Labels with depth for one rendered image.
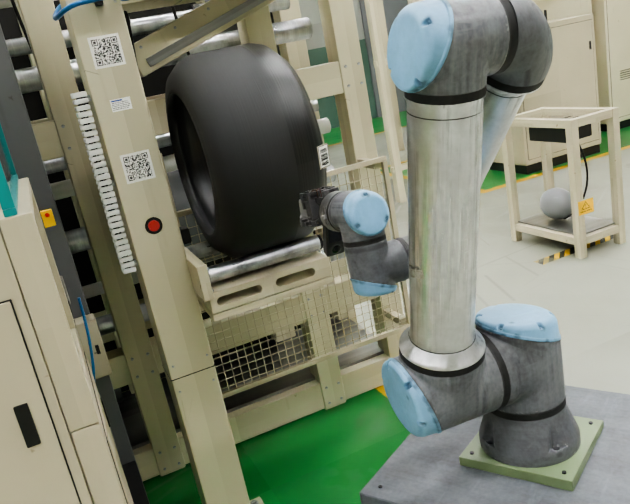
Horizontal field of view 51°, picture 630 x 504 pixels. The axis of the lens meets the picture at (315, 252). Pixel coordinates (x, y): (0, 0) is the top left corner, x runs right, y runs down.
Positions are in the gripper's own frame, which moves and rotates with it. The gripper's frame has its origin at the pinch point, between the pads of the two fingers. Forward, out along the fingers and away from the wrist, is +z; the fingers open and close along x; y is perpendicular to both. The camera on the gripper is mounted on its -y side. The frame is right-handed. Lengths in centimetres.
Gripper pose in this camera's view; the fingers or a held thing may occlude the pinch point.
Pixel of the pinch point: (306, 218)
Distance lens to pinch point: 166.8
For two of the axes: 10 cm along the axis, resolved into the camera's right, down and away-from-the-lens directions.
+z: -3.7, -0.7, 9.3
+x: -9.0, 2.8, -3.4
